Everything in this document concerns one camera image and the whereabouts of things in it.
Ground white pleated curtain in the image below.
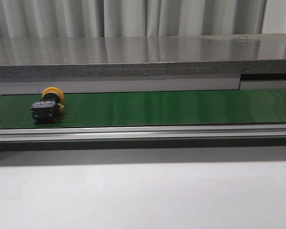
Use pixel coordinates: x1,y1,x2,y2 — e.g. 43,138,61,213
0,0,286,38

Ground green conveyor belt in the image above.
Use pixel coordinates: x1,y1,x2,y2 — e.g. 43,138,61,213
0,88,286,130

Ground aluminium conveyor front rail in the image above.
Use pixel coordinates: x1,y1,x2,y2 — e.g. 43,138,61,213
0,124,286,143

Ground yellow push button switch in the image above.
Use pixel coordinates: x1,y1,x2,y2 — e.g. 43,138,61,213
31,87,64,124

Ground grey conveyor back rail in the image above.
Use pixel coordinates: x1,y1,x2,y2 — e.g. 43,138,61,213
0,73,286,95

